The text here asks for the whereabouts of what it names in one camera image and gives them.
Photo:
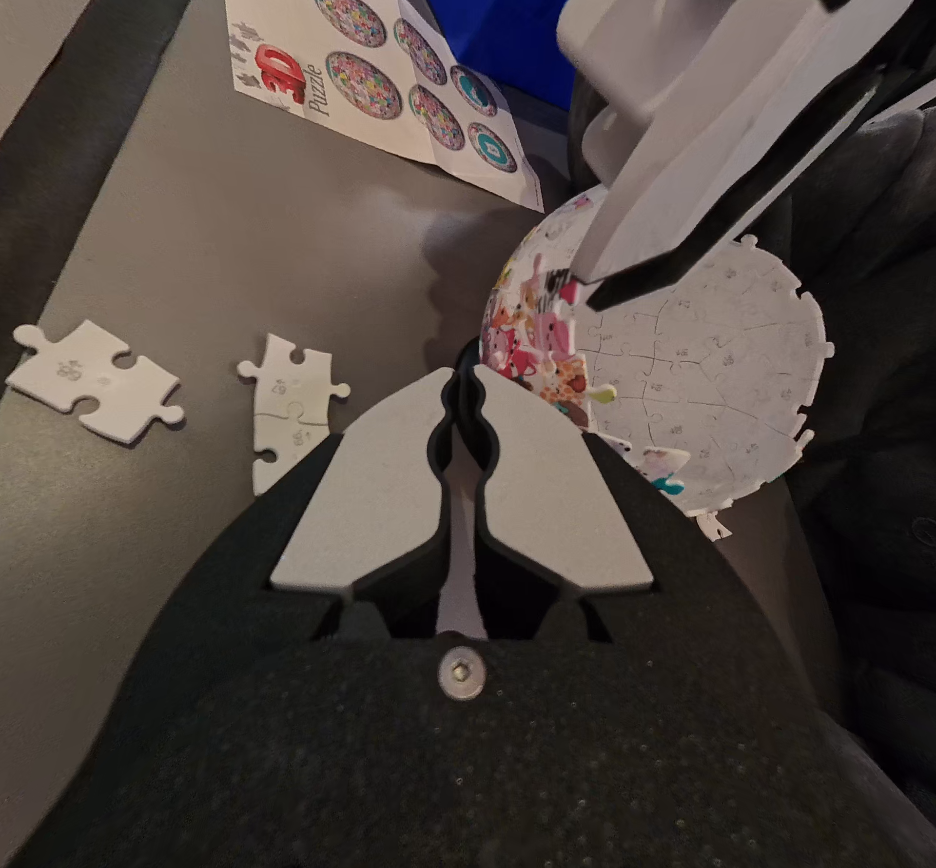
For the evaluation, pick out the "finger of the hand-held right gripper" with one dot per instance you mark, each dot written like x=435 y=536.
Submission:
x=658 y=34
x=717 y=151

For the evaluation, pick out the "white puzzle leaflet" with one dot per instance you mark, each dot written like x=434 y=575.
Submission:
x=366 y=64

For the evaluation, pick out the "single white puzzle piece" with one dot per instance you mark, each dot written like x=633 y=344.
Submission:
x=88 y=378

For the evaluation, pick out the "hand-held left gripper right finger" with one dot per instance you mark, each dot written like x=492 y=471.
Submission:
x=563 y=517

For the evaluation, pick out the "colourful puzzle ball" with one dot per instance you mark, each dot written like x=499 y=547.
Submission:
x=717 y=371

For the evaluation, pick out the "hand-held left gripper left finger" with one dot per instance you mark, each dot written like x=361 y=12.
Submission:
x=366 y=517

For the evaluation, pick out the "blue plastic bin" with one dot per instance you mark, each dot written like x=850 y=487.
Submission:
x=497 y=5

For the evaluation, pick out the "two joined white puzzle pieces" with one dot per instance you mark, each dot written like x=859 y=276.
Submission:
x=293 y=400

